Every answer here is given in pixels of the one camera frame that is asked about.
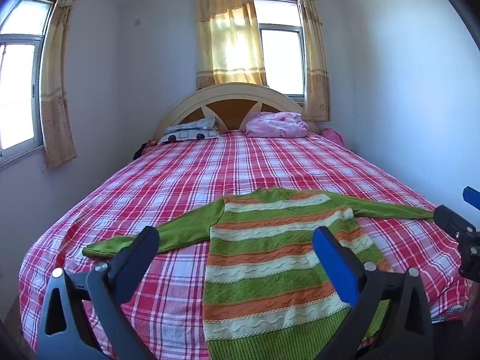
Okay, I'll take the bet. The side window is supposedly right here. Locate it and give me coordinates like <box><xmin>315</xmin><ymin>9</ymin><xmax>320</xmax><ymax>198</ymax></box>
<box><xmin>0</xmin><ymin>0</ymin><xmax>55</xmax><ymax>167</ymax></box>

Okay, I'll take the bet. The narrow yellow curtain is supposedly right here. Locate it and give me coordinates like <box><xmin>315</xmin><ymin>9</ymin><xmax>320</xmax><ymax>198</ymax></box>
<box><xmin>297</xmin><ymin>0</ymin><xmax>332</xmax><ymax>122</ymax></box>

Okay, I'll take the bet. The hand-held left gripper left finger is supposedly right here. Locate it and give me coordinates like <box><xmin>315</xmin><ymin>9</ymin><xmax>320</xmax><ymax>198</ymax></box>
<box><xmin>37</xmin><ymin>226</ymin><xmax>162</xmax><ymax>360</ymax></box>

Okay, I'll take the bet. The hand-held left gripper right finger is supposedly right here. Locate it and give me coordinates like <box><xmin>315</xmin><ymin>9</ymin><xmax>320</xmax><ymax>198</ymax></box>
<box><xmin>312</xmin><ymin>226</ymin><xmax>445</xmax><ymax>360</ymax></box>

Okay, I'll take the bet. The pink folded quilt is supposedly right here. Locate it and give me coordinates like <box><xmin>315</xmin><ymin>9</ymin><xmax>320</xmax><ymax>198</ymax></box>
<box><xmin>245</xmin><ymin>111</ymin><xmax>310</xmax><ymax>139</ymax></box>

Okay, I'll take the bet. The window behind headboard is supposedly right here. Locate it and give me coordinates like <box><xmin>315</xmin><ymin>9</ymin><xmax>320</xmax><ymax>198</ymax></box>
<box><xmin>253</xmin><ymin>0</ymin><xmax>306</xmax><ymax>107</ymax></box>

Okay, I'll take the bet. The green orange striped knit sweater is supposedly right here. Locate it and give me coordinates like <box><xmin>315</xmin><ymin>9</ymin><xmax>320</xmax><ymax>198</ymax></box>
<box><xmin>82</xmin><ymin>187</ymin><xmax>436</xmax><ymax>360</ymax></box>

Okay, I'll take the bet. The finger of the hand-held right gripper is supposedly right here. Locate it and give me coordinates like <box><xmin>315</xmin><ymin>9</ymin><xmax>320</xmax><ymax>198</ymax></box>
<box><xmin>433</xmin><ymin>204</ymin><xmax>478</xmax><ymax>239</ymax></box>
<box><xmin>462</xmin><ymin>185</ymin><xmax>480</xmax><ymax>211</ymax></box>

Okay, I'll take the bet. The grey patterned pillow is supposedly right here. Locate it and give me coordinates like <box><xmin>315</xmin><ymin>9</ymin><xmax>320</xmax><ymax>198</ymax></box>
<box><xmin>157</xmin><ymin>116</ymin><xmax>221</xmax><ymax>145</ymax></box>

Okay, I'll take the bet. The wide yellow curtain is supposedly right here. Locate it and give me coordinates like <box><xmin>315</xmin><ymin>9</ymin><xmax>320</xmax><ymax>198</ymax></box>
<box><xmin>193</xmin><ymin>0</ymin><xmax>268</xmax><ymax>91</ymax></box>

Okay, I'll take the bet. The cream arched wooden headboard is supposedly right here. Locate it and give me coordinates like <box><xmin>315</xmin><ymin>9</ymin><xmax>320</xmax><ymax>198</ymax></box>
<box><xmin>154</xmin><ymin>82</ymin><xmax>319</xmax><ymax>140</ymax></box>

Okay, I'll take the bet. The bed with red plaid sheet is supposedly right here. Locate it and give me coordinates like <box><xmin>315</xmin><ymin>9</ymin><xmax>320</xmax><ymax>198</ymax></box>
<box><xmin>20</xmin><ymin>129</ymin><xmax>475</xmax><ymax>360</ymax></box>

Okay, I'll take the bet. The pink cloth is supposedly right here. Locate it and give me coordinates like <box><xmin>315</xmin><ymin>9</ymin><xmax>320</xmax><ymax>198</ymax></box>
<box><xmin>320</xmin><ymin>127</ymin><xmax>346</xmax><ymax>146</ymax></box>

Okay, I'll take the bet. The person's right hand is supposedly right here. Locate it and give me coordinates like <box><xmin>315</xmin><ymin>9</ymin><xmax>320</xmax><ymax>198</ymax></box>
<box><xmin>464</xmin><ymin>282</ymin><xmax>480</xmax><ymax>328</ymax></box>

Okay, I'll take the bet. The dark cloth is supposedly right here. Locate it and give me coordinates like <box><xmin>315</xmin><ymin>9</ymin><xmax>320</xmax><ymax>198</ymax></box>
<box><xmin>133</xmin><ymin>139</ymin><xmax>158</xmax><ymax>160</ymax></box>

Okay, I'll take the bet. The yellow side window curtain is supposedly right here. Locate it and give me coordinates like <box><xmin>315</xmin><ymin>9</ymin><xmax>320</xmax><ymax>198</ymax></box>
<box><xmin>39</xmin><ymin>0</ymin><xmax>81</xmax><ymax>170</ymax></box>

